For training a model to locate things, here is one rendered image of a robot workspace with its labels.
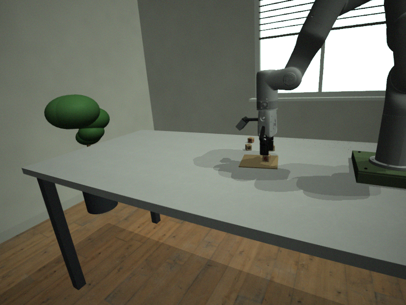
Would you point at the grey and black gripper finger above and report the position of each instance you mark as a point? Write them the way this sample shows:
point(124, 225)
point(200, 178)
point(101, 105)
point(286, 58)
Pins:
point(264, 147)
point(271, 143)

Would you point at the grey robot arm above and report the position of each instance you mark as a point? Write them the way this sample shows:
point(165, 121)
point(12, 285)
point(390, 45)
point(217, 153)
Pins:
point(391, 147)

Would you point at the tan flat mat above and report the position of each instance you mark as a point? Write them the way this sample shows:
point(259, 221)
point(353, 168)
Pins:
point(255, 161)

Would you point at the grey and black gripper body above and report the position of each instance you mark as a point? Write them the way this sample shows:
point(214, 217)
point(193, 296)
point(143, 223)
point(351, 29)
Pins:
point(267, 118)

